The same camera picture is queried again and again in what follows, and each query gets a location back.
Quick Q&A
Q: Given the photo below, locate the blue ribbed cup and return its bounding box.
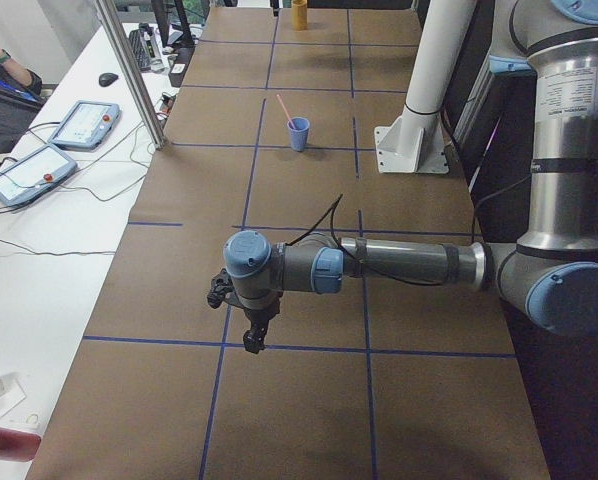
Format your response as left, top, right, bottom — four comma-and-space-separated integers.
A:
287, 117, 310, 152

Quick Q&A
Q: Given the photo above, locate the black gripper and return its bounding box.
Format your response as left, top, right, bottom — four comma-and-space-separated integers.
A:
243, 303, 280, 354

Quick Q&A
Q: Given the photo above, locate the far teach pendant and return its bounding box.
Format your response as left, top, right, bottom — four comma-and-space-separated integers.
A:
48, 100, 121, 151

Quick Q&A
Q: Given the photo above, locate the seated person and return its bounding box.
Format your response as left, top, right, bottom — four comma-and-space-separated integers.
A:
0, 47, 44, 153

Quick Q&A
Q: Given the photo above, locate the black keyboard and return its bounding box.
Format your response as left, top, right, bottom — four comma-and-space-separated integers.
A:
128, 28, 157, 71

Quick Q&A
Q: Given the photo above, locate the pink chopstick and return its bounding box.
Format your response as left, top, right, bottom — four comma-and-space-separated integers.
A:
276, 94, 296, 129

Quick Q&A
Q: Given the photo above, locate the white pedestal column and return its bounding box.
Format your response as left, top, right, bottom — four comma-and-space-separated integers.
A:
374, 0, 477, 174

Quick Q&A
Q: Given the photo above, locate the wooden bamboo cup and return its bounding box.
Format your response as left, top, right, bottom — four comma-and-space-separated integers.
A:
291, 0, 308, 31

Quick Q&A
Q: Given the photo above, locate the red cylinder bottle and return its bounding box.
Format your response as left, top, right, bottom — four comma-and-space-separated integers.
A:
0, 427, 42, 462

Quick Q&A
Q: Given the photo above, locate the teach pendant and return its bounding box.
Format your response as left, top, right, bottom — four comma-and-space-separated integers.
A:
48, 100, 121, 151
0, 145, 77, 207

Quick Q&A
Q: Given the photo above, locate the near teach pendant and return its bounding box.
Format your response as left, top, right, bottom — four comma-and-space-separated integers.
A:
0, 145, 77, 207

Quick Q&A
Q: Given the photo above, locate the black computer mouse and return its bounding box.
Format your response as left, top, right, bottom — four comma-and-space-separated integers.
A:
98, 72, 119, 87

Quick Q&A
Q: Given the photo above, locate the aluminium frame post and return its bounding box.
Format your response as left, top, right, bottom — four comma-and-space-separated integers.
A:
94, 0, 166, 150

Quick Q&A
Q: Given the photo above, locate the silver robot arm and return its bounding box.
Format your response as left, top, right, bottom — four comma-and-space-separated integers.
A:
207, 1, 598, 353

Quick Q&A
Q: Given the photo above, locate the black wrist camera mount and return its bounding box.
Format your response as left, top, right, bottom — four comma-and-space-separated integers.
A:
206, 268, 240, 309

